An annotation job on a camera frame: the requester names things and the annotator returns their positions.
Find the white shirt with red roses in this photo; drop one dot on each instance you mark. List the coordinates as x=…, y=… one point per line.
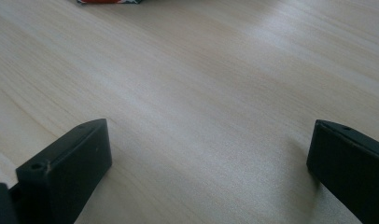
x=109, y=1

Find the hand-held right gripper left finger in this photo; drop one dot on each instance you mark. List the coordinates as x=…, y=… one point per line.
x=69, y=174

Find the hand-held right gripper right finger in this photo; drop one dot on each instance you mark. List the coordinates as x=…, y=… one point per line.
x=349, y=168

